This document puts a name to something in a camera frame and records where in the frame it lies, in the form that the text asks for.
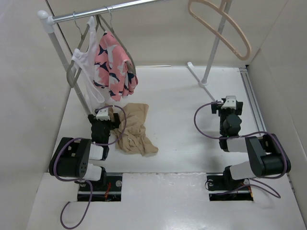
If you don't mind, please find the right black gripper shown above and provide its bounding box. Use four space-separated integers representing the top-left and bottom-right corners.
211 101 243 135

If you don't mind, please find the beige t shirt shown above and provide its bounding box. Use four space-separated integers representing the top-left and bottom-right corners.
111 103 159 156

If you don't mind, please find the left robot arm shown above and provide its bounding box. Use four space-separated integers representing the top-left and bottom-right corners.
48 113 120 190

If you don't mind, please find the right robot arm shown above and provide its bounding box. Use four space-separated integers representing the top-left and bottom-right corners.
211 96 291 190

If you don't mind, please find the pink shark print shirt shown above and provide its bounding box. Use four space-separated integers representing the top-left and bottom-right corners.
94 31 138 102

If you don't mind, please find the grey hanger with pink shirt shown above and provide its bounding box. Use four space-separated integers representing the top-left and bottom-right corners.
96 6 136 75

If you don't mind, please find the grey hanger with tank top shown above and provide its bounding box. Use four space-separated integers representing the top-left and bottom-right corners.
67 16 98 88

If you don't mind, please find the white tank top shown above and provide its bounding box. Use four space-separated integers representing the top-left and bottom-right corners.
72 16 105 113

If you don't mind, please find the white clothes rack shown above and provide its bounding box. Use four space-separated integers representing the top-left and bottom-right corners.
36 0 234 115

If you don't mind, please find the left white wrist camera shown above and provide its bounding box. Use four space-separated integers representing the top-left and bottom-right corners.
95 108 110 121

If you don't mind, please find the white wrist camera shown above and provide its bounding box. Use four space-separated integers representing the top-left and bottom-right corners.
95 108 110 121
221 96 237 110

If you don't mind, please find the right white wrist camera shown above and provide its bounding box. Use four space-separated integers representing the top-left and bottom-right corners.
221 96 237 110

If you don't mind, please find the aluminium rail on right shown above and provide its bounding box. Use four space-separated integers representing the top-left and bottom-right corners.
239 67 266 131

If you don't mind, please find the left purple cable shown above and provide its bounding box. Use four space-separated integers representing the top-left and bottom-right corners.
52 104 127 229

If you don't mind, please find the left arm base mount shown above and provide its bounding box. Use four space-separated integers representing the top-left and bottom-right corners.
77 173 123 202

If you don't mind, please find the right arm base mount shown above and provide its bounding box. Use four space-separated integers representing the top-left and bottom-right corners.
205 173 253 201

